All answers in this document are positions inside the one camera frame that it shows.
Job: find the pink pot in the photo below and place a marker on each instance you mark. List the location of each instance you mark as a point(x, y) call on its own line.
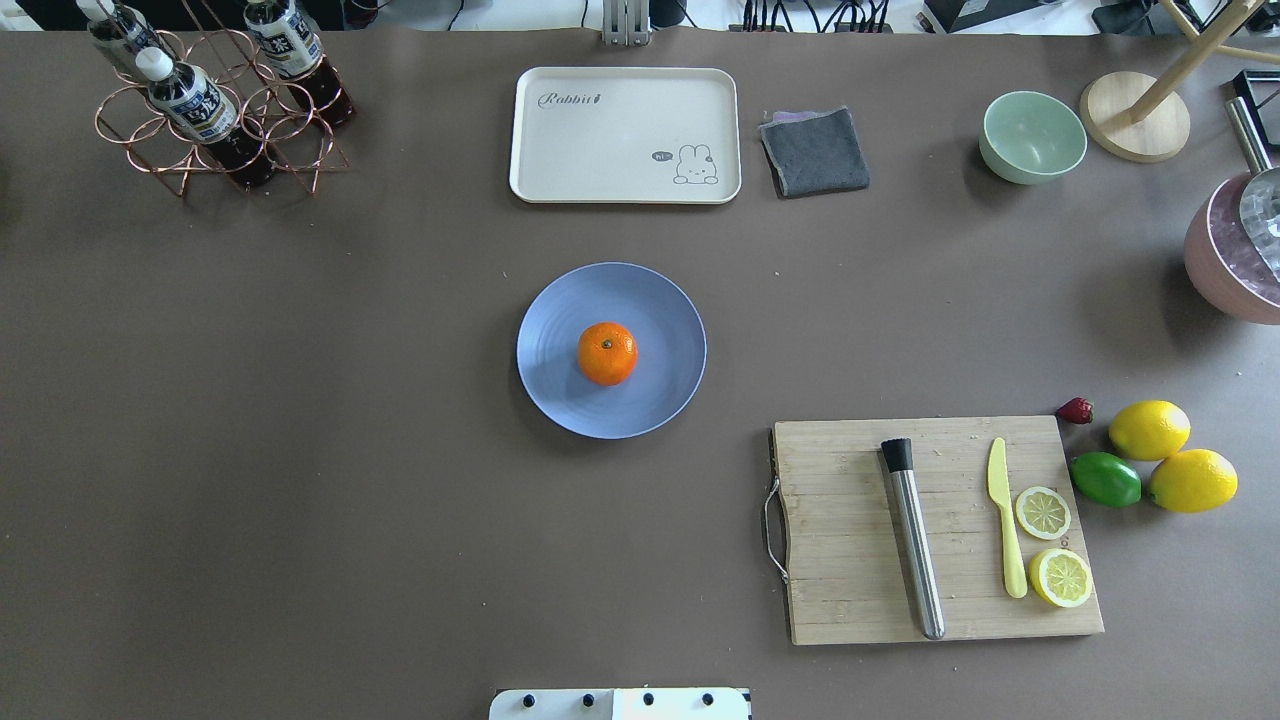
point(1222, 263)

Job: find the steel muddler black tip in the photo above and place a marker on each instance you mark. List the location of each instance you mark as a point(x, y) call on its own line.
point(898, 457)

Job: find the green ceramic bowl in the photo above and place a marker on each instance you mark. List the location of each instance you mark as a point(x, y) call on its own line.
point(1031, 138)

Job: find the green lime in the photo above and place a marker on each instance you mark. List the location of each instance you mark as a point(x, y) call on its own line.
point(1106, 478)

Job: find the tea bottle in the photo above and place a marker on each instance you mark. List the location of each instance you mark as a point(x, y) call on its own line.
point(205, 115)
point(293, 50)
point(120, 33)

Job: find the left back tea bottle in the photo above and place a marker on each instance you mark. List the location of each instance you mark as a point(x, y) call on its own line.
point(120, 33)

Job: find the upper whole lemon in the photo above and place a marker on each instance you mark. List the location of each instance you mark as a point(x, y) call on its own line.
point(1150, 430)

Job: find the whole lemon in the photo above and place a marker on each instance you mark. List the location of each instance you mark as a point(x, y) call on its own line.
point(1194, 480)
point(1150, 430)

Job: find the red strawberry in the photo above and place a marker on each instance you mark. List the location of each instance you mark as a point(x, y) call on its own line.
point(1077, 411)

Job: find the wooden stand with base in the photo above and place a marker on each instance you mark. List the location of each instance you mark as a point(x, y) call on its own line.
point(1139, 117)

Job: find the blue round plate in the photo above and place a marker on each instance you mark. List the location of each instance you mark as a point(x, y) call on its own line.
point(671, 350)

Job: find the black framed device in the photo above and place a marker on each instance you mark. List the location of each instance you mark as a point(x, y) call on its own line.
point(1260, 91)

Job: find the right tea bottle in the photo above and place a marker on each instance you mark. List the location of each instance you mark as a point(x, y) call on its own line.
point(293, 50)

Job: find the lower whole lemon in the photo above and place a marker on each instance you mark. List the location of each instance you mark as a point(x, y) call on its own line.
point(1194, 480)

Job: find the yellow plastic knife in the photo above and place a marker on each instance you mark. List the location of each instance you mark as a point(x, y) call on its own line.
point(998, 491)

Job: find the upper lemon slice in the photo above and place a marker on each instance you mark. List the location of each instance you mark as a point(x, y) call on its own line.
point(1043, 513)

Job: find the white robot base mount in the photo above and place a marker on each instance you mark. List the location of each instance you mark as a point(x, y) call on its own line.
point(623, 703)

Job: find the front tea bottle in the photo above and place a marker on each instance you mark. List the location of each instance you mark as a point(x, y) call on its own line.
point(205, 115)

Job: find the copper wire bottle rack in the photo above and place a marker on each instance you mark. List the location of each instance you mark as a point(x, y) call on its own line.
point(300, 145)

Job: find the lower lemon half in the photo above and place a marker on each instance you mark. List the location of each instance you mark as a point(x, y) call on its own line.
point(1061, 577)

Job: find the orange mandarin fruit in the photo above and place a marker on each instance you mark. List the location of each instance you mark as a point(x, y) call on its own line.
point(606, 353)

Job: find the metal bracket at table edge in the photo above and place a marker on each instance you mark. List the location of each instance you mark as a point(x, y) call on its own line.
point(626, 23)

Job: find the wooden cutting board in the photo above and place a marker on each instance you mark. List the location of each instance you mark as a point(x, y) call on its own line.
point(848, 577)

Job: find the cream rabbit tray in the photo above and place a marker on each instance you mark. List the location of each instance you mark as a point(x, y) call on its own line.
point(611, 135)

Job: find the grey folded cloth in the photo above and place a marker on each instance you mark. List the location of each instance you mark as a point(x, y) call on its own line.
point(813, 152)

